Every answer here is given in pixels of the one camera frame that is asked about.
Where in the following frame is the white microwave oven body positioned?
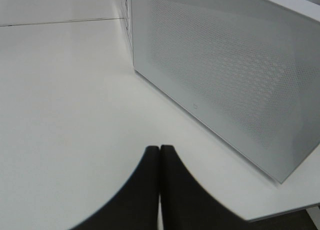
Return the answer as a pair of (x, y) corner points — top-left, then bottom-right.
(121, 0), (134, 62)

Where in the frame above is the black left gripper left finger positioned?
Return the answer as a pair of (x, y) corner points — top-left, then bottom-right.
(73, 146), (160, 229)

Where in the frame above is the white microwave door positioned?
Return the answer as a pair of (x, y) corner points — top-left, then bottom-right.
(127, 0), (320, 182)

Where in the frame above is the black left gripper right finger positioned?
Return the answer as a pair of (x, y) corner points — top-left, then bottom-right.
(160, 145), (250, 229)

